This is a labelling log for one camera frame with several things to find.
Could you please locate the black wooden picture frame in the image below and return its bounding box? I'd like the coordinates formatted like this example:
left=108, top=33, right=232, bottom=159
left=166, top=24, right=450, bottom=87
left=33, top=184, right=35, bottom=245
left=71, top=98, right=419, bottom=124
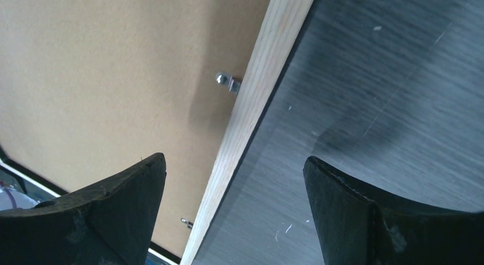
left=0, top=0, right=319, bottom=265

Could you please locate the brown frame backing board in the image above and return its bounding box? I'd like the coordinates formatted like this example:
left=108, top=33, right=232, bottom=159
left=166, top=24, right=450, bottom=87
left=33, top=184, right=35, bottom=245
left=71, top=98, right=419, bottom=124
left=0, top=0, right=274, bottom=259

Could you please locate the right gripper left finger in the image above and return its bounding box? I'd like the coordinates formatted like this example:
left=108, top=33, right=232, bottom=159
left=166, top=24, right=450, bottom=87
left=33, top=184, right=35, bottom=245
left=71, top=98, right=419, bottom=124
left=1, top=152, right=166, bottom=264

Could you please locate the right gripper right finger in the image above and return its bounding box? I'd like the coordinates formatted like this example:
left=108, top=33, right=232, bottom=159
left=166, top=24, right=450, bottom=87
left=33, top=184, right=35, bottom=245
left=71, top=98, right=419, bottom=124
left=303, top=156, right=483, bottom=264

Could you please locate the metal retaining clip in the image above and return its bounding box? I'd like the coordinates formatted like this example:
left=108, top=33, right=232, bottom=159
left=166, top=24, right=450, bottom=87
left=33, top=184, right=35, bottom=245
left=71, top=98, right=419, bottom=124
left=180, top=218, right=193, bottom=230
left=215, top=71, right=241, bottom=94

